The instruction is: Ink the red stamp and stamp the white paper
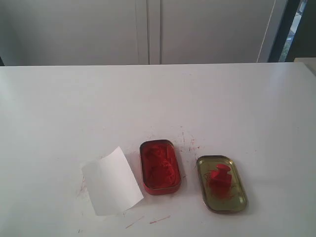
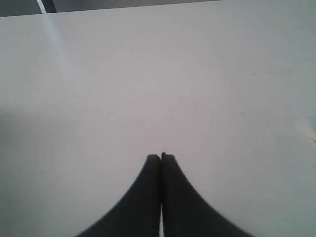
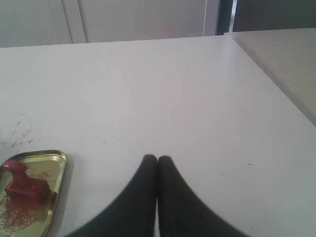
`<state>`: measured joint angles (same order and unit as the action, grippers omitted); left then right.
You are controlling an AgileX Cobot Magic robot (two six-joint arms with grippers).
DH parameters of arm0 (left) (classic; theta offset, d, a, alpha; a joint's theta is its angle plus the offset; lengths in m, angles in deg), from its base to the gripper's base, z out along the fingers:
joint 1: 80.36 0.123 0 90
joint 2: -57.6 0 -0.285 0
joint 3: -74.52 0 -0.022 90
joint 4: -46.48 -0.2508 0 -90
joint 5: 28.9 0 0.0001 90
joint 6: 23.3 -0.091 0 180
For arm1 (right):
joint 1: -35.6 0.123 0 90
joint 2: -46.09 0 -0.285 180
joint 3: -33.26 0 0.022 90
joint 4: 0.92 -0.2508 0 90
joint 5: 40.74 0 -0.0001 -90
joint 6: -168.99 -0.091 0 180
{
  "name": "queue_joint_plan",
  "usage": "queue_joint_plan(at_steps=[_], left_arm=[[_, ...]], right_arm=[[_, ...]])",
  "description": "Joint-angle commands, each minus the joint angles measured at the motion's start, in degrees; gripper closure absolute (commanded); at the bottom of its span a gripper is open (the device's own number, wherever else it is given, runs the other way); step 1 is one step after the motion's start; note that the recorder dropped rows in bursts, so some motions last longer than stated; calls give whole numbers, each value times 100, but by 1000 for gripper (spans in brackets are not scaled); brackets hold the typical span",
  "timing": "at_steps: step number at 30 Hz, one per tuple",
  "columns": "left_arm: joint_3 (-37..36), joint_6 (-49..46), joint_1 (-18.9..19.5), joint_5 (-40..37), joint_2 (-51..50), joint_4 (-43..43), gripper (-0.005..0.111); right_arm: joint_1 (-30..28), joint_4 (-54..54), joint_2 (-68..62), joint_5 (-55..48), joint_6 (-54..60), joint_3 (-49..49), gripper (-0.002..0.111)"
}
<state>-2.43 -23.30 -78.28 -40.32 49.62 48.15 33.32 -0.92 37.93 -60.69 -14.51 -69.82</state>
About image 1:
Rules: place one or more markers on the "red plastic stamp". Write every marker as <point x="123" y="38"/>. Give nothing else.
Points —
<point x="220" y="181"/>

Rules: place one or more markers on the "red ink paste tin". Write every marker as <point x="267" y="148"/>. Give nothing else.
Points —
<point x="159" y="167"/>

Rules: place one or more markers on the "white paper sheet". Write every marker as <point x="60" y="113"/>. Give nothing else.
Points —
<point x="111" y="184"/>

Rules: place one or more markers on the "brass tin lid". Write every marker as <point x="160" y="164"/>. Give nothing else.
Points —
<point x="237" y="199"/>

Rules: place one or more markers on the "white cabinet doors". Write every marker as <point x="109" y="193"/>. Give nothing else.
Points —
<point x="137" y="32"/>

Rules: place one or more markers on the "dark window frame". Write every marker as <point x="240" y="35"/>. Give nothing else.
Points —
<point x="296" y="35"/>

